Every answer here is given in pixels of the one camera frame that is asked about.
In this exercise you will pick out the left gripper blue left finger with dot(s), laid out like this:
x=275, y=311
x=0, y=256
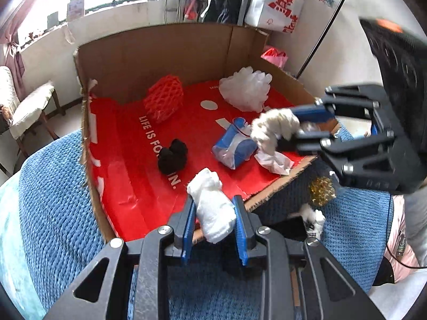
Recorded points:
x=184, y=227

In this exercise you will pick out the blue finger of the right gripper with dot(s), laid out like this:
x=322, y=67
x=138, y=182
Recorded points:
x=312, y=113
x=305, y=142

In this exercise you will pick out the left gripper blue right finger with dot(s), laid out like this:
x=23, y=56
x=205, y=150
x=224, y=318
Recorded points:
x=244, y=232

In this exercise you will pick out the white cloth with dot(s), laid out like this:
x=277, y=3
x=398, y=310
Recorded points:
x=214, y=210

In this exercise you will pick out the white paper tissue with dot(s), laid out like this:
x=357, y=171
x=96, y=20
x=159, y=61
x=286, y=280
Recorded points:
x=277, y=163

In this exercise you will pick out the cream knitted scrunchie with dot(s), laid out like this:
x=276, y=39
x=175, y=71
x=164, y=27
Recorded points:
x=271, y=126

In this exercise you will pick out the black colourful small box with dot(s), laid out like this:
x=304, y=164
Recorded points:
x=292, y=228

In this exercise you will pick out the glass jar with white lid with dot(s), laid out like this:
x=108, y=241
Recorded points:
x=323, y=189

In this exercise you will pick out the pink plastic bag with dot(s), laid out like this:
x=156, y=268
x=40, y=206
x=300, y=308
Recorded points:
x=275, y=57

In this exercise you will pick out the black pompom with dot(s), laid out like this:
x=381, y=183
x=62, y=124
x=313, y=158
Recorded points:
x=173, y=158

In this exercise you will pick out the white mesh bath sponge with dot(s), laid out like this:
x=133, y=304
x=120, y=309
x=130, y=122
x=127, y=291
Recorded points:
x=246, y=90

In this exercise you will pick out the blue white tissue pack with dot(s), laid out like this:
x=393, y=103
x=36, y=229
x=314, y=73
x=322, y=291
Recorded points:
x=235, y=146

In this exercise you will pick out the black clothes rack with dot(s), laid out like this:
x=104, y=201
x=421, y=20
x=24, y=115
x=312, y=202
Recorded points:
x=321, y=38

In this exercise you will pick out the red cardboard box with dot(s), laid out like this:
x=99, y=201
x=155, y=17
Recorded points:
x=121, y=144

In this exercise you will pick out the white red paper bag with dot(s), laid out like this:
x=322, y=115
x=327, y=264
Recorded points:
x=274, y=15

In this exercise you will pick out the blue knitted blanket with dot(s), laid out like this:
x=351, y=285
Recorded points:
x=60, y=236

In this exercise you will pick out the red net sponge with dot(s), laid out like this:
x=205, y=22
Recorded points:
x=164, y=98

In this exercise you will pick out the white cushioned chair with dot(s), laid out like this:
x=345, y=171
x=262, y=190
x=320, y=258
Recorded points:
x=20, y=115

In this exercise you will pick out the pink curtain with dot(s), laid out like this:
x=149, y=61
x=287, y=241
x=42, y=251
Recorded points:
x=12, y=57

